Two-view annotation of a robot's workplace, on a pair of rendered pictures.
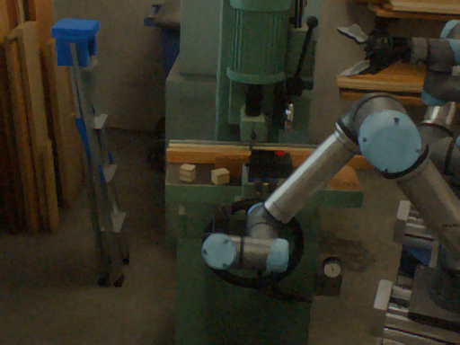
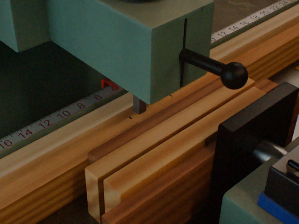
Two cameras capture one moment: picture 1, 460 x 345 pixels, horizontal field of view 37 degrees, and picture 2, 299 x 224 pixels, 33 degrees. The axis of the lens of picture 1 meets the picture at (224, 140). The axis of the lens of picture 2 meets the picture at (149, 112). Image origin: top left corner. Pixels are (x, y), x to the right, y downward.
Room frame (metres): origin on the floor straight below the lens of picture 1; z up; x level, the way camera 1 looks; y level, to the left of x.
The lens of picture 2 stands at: (1.73, 0.16, 1.24)
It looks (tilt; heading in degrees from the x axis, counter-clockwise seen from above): 38 degrees down; 318
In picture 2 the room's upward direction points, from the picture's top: 1 degrees clockwise
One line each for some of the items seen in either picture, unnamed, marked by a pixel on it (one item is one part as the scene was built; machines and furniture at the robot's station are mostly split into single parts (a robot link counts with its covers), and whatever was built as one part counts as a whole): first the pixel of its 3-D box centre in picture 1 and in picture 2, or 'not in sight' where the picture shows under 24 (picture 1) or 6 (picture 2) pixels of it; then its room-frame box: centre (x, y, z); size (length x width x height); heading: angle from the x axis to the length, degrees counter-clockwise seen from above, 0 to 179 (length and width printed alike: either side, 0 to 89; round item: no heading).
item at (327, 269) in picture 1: (331, 269); not in sight; (1.81, -0.35, 0.65); 0.06 x 0.04 x 0.08; 92
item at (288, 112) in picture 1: (287, 115); not in sight; (2.14, -0.21, 1.02); 0.12 x 0.03 x 0.12; 2
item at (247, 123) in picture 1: (252, 125); (126, 29); (2.03, -0.09, 1.03); 0.14 x 0.07 x 0.09; 2
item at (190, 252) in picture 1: (239, 282); not in sight; (2.13, -0.08, 0.36); 0.58 x 0.45 x 0.71; 2
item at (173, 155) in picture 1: (270, 158); (187, 106); (2.01, -0.15, 0.92); 0.67 x 0.02 x 0.04; 92
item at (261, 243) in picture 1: (262, 250); not in sight; (1.35, -0.10, 0.99); 0.11 x 0.11 x 0.08; 89
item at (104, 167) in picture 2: not in sight; (177, 142); (1.97, -0.10, 0.93); 0.20 x 0.02 x 0.06; 92
